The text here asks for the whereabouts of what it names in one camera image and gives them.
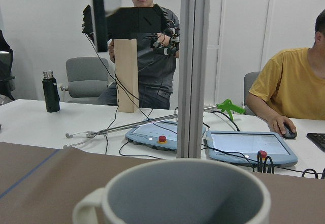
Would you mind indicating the blue teach pendant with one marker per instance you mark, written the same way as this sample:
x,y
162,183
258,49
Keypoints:
x,y
242,147
159,135

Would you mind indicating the grabber tool with green handle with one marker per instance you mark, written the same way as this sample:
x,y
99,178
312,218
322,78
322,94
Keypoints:
x,y
227,106

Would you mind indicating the near blue teach pendant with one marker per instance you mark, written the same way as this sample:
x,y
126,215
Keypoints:
x,y
159,135

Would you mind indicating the white cup with handle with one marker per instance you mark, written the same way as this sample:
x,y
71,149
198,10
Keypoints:
x,y
184,190

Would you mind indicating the far blue teach pendant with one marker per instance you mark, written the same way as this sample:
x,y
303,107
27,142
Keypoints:
x,y
242,147

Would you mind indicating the black computer mouse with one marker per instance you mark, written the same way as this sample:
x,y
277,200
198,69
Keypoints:
x,y
289,134

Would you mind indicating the black water bottle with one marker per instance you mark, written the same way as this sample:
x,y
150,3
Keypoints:
x,y
50,92

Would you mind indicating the wooden block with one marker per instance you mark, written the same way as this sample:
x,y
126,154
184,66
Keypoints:
x,y
126,74

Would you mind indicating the person in yellow shirt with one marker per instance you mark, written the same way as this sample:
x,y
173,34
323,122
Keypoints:
x,y
291,85

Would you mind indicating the aluminium frame post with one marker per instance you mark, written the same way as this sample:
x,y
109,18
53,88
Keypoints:
x,y
193,53

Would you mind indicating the black keyboard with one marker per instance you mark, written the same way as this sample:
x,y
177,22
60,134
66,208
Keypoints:
x,y
318,139

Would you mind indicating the grey office chair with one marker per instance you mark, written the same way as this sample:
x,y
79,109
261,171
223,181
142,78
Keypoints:
x,y
87,77

